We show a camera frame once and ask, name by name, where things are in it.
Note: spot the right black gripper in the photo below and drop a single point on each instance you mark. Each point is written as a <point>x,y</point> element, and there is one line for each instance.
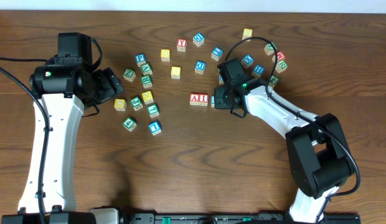
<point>219,103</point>

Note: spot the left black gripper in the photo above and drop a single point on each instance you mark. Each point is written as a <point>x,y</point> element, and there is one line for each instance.
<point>108,90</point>

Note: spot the red I block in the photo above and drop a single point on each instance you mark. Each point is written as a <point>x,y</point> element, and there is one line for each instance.
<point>203,99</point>

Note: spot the red A block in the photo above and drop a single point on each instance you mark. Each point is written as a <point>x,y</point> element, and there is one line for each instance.
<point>194,99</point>

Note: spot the blue 2 block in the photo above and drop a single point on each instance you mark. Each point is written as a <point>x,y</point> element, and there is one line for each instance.
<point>213,101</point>

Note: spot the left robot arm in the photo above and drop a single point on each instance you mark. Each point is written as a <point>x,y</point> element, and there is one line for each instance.
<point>62,89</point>

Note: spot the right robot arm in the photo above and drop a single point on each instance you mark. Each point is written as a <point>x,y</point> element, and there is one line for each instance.
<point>319,157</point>

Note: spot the blue P block centre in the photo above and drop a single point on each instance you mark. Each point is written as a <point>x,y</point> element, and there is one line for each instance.
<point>221,82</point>

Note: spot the blue p block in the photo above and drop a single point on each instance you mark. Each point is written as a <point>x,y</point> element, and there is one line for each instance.
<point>221,82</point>
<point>140,59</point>

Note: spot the yellow G block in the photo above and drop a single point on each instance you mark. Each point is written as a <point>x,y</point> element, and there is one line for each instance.
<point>120,105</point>

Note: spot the green Z block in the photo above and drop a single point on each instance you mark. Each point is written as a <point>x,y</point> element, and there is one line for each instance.
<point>129,75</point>

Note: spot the green J block left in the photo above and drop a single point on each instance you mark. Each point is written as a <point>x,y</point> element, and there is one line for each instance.
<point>136,103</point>

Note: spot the green j block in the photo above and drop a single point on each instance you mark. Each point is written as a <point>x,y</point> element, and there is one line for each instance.
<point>273,81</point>
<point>136,103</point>

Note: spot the blue D block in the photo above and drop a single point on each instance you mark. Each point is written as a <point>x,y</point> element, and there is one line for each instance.
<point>200,67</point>

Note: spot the blue X block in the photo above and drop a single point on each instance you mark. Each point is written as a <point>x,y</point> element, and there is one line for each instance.
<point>247,61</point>

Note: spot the blue H block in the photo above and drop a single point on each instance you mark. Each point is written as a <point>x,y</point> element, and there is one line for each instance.
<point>258,71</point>

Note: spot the blue L block upper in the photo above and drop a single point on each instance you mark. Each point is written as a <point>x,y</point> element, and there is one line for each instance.
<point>217,53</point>

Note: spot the blue l block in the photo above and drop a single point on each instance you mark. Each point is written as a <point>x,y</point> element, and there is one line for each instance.
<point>217,53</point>
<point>155,128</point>

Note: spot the green R block left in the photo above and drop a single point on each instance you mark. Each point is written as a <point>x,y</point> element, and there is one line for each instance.
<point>146,81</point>

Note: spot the green r block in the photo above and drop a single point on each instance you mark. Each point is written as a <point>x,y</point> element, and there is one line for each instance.
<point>146,81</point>
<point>281,66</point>

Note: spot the blue P block left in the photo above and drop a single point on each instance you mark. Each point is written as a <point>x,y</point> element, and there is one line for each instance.
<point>140,59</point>

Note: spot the green 4 block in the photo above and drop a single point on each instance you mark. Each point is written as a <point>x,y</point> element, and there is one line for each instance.
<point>129,124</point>

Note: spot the yellow K block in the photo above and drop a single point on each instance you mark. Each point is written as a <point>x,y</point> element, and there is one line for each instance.
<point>147,97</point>

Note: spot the green V block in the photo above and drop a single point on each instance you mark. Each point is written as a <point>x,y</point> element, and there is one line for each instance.
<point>146,69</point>

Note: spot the green J block right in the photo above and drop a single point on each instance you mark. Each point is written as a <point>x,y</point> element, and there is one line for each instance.
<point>273,81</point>

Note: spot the yellow block centre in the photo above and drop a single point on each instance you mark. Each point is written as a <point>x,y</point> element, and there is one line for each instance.
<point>175,72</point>

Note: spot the green L block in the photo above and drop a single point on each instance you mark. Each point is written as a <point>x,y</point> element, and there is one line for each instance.
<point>153,110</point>

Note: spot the green R block right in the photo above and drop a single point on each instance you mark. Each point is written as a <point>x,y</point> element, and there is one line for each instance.
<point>281,66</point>

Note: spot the green N block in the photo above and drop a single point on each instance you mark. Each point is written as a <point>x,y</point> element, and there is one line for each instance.
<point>269,49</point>

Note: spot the yellow S block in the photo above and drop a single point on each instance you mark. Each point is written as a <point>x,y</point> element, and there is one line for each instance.
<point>247,33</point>

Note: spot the red W block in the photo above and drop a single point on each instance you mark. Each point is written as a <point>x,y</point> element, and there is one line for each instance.
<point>279,56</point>

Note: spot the blue L block near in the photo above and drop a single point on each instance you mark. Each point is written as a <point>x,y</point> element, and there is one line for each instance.
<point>155,128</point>

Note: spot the red Y block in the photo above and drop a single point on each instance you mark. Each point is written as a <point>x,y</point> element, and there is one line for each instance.
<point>181,45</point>

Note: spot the yellow block upper left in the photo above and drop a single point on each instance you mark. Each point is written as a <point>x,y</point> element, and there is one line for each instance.
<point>165,55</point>

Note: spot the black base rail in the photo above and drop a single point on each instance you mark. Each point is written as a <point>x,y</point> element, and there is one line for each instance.
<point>152,218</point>

